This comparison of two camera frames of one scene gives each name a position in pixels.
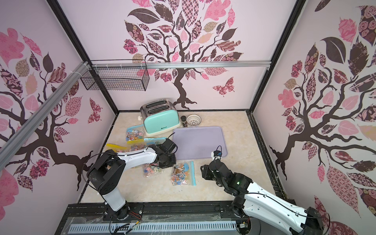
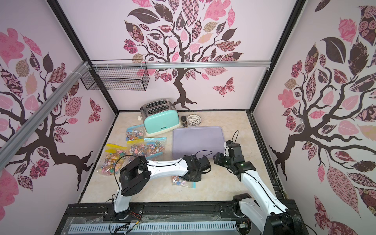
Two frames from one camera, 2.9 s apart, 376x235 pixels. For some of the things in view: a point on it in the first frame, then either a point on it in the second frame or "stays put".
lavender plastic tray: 199,142 stays put
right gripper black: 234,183 → 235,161
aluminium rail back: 223,63 stays put
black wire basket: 117,79 stays put
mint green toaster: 159,117 stays put
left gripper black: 174,161 → 199,178
